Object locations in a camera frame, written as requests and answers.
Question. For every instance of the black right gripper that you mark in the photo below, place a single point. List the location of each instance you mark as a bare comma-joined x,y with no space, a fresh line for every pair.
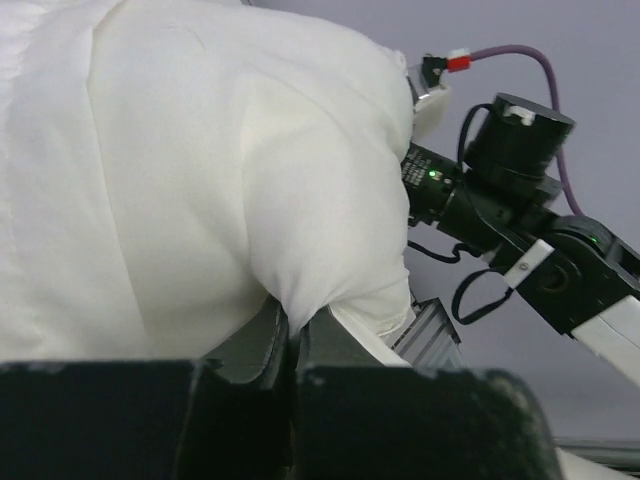
507,148

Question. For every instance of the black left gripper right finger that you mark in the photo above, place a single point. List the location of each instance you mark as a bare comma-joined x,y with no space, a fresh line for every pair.
359,419

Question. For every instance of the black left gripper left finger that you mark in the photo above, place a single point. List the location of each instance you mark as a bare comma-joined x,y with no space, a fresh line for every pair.
217,417

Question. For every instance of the white pillow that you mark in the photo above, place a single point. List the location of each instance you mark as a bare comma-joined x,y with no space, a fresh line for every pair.
166,166

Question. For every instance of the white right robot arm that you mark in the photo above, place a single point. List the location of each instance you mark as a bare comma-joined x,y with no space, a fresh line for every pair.
580,277

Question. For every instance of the aluminium mounting rail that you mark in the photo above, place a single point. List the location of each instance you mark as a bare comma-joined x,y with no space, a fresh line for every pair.
428,339

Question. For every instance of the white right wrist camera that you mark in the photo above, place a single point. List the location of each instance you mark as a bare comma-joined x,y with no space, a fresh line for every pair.
429,93

